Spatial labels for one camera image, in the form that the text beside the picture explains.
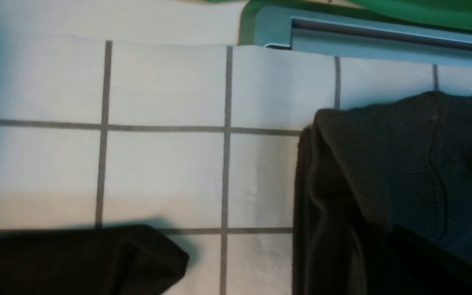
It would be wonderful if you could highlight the gray long-sleeve top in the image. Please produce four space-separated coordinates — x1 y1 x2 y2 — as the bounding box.
292 91 472 295

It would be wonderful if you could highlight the white grid table mat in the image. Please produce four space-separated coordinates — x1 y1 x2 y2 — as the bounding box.
0 0 472 295

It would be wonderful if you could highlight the black garment pile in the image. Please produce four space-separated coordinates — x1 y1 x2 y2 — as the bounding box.
0 225 189 295

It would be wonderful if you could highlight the green backdrop cloth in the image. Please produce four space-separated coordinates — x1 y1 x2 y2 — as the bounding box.
203 0 472 45

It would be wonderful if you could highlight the gray metal rail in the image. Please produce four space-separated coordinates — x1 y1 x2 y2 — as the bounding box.
248 5 472 68

